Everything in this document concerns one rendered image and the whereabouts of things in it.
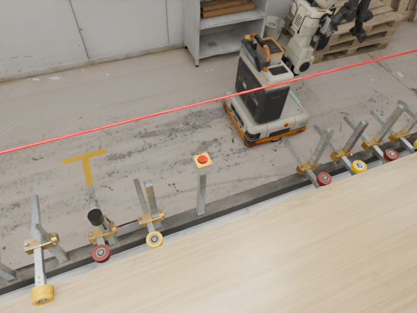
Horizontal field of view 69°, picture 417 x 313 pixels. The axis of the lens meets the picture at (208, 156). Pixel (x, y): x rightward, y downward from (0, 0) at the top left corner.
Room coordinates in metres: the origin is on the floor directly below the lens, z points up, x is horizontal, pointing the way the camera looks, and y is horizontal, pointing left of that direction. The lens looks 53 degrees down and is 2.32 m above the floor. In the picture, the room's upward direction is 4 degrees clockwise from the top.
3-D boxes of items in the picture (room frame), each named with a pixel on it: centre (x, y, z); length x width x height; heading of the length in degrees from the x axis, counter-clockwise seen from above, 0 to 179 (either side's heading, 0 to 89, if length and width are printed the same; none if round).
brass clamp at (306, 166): (1.12, -0.62, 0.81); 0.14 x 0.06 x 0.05; 115
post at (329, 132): (1.13, -0.64, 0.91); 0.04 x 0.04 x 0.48; 25
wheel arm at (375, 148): (1.37, -1.04, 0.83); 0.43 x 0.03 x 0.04; 25
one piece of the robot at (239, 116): (2.12, -0.26, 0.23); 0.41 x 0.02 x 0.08; 24
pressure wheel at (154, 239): (0.55, 0.23, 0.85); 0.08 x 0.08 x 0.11
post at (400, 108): (1.34, -1.10, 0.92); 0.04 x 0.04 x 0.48; 25
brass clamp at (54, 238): (0.48, 0.73, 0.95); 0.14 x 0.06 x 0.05; 115
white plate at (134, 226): (0.63, 0.47, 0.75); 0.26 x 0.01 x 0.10; 115
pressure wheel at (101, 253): (0.46, 0.47, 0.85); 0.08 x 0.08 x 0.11
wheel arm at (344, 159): (1.26, -0.81, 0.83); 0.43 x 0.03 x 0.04; 25
